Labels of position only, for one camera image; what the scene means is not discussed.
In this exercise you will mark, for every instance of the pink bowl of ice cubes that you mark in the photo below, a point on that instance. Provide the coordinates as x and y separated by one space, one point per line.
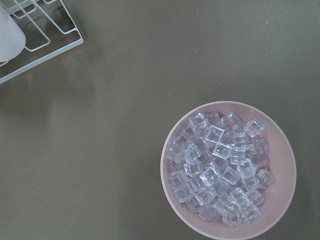
278 196

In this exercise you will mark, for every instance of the pink cup in rack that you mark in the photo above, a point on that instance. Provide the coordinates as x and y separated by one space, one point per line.
12 38

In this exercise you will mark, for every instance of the white wire cup rack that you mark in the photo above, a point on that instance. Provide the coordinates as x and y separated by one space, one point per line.
49 31

